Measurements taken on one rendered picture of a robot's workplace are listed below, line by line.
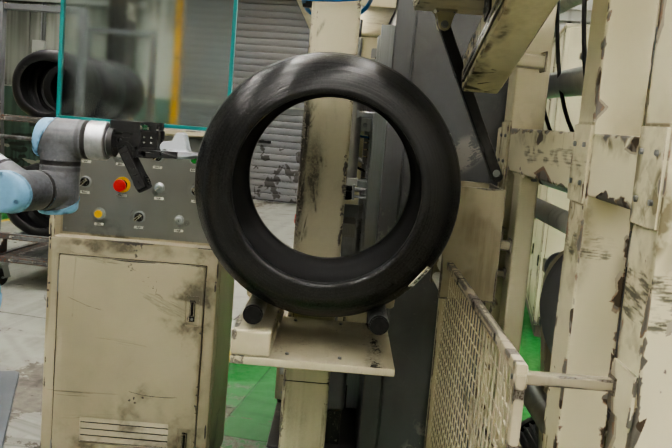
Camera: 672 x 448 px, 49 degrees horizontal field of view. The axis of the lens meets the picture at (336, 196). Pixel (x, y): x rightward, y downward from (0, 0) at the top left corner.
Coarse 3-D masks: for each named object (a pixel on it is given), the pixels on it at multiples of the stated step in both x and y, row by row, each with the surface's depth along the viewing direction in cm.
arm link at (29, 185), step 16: (0, 160) 159; (0, 176) 155; (16, 176) 156; (32, 176) 160; (48, 176) 165; (0, 192) 155; (16, 192) 155; (32, 192) 158; (48, 192) 163; (0, 208) 156; (16, 208) 156; (32, 208) 161
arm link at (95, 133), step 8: (88, 128) 168; (96, 128) 168; (104, 128) 169; (88, 136) 168; (96, 136) 168; (104, 136) 169; (88, 144) 168; (96, 144) 168; (104, 144) 169; (88, 152) 169; (96, 152) 169; (104, 152) 170
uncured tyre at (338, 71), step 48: (240, 96) 160; (288, 96) 158; (336, 96) 186; (384, 96) 158; (240, 144) 159; (432, 144) 159; (240, 192) 189; (432, 192) 160; (240, 240) 161; (384, 240) 190; (432, 240) 161; (288, 288) 162; (336, 288) 162; (384, 288) 162
